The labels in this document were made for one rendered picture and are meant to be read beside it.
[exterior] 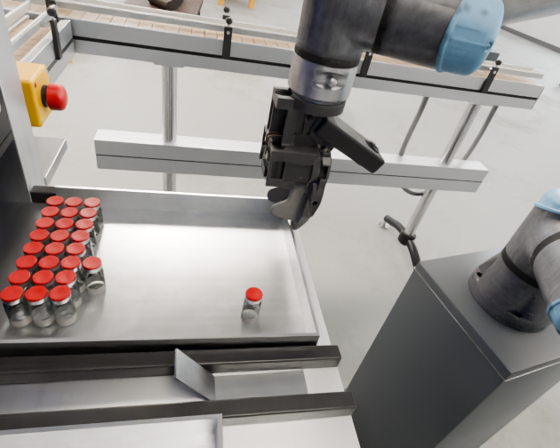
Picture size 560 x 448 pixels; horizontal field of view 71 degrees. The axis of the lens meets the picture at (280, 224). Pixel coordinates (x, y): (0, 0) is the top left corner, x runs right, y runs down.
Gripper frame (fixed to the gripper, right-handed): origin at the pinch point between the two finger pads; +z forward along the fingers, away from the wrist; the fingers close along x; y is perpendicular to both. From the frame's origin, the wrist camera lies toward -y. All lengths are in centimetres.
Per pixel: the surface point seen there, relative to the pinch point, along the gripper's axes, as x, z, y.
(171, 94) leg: -86, 18, 23
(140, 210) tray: -5.4, 3.3, 23.7
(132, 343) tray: 19.9, 0.6, 21.7
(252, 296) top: 15.4, -1.3, 9.0
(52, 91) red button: -16.7, -9.5, 36.8
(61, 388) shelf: 22.9, 3.5, 28.2
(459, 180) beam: -84, 43, -99
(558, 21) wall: -698, 45, -675
